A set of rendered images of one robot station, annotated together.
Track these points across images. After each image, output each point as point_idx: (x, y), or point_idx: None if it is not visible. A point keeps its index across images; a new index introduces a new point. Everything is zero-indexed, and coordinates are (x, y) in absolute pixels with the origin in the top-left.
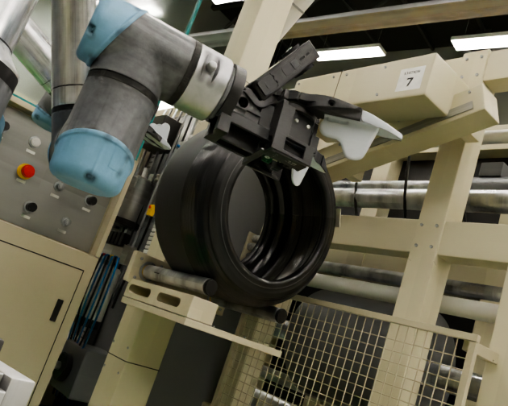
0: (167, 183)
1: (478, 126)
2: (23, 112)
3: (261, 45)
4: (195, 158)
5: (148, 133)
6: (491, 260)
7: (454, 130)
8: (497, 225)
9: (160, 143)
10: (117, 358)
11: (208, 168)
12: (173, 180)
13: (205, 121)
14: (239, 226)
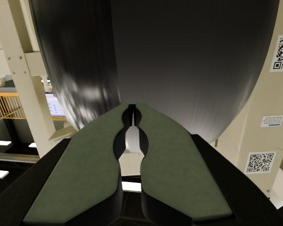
0: (207, 4)
1: (61, 130)
2: None
3: None
4: (117, 87)
5: (8, 225)
6: (35, 52)
7: (71, 128)
8: (42, 74)
9: (90, 127)
10: None
11: (57, 63)
12: (175, 17)
13: (267, 151)
14: None
